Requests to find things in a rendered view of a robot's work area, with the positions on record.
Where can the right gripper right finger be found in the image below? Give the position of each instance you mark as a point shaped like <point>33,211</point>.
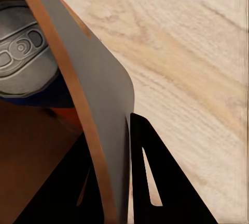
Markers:
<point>181,202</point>

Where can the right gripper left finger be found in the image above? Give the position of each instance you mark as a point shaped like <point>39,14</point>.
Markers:
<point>55,202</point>

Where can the can of soda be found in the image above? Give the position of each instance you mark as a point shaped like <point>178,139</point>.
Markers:
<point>70,115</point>
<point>29,73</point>

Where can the trash can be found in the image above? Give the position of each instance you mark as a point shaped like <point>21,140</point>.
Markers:
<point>34,140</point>

